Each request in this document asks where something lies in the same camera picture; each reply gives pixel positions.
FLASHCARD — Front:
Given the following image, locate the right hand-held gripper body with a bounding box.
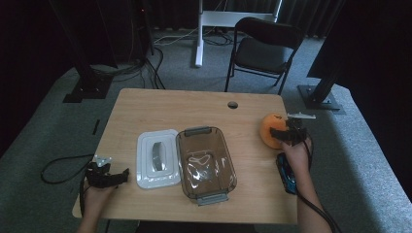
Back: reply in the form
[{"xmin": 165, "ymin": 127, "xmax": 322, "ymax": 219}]
[{"xmin": 281, "ymin": 112, "xmax": 317, "ymax": 148}]

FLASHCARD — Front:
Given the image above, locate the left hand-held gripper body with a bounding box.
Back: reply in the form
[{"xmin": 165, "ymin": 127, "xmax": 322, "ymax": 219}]
[{"xmin": 84, "ymin": 154, "xmax": 114, "ymax": 189}]

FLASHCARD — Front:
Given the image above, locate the orange plush toy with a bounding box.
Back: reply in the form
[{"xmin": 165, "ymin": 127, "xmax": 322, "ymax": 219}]
[{"xmin": 258, "ymin": 113, "xmax": 290, "ymax": 150}]

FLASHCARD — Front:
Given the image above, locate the white lid with grey handle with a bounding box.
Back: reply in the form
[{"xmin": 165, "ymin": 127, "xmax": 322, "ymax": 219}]
[{"xmin": 135, "ymin": 128, "xmax": 182, "ymax": 190}]

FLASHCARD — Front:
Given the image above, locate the blue toy car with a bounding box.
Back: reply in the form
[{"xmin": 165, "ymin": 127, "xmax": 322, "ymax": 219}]
[{"xmin": 275, "ymin": 151, "xmax": 298, "ymax": 196}]

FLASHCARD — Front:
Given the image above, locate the clear brown storage container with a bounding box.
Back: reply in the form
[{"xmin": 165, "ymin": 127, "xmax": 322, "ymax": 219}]
[{"xmin": 175, "ymin": 125, "xmax": 238, "ymax": 207}]

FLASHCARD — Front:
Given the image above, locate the person's left hand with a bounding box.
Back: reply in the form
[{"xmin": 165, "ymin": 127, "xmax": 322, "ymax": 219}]
[{"xmin": 82, "ymin": 183, "xmax": 117, "ymax": 218}]

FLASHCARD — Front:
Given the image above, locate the person's right hand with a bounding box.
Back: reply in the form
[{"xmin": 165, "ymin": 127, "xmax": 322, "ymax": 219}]
[{"xmin": 279, "ymin": 138, "xmax": 315, "ymax": 179}]

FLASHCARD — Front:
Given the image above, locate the black metal stand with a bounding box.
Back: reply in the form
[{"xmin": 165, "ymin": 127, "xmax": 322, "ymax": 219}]
[
  {"xmin": 297, "ymin": 0, "xmax": 346, "ymax": 112},
  {"xmin": 48, "ymin": 0, "xmax": 115, "ymax": 104}
]

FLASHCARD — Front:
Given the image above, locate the black folding chair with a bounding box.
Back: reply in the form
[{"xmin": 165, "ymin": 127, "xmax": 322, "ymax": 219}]
[{"xmin": 223, "ymin": 17, "xmax": 305, "ymax": 96}]

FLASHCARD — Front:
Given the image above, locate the black equipment tower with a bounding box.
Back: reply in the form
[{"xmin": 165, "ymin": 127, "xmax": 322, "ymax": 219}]
[{"xmin": 106, "ymin": 0, "xmax": 155, "ymax": 67}]

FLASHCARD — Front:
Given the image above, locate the black looped floor cable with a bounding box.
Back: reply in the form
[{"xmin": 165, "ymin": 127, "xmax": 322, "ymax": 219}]
[{"xmin": 40, "ymin": 153, "xmax": 96, "ymax": 185}]

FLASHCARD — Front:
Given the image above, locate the right hand-held gripper cable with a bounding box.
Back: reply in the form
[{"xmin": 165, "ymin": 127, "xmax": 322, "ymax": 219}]
[{"xmin": 296, "ymin": 134, "xmax": 343, "ymax": 233}]

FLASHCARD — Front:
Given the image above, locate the black floor cable bundle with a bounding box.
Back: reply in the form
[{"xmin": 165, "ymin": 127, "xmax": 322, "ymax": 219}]
[{"xmin": 90, "ymin": 47, "xmax": 167, "ymax": 90}]

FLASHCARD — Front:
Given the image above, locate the white desk frame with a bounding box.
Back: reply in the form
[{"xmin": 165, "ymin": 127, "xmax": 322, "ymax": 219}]
[{"xmin": 193, "ymin": 0, "xmax": 284, "ymax": 69}]

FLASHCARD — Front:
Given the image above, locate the white floor cable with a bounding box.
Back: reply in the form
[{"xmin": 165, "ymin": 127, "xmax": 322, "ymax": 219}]
[{"xmin": 153, "ymin": 26, "xmax": 199, "ymax": 46}]

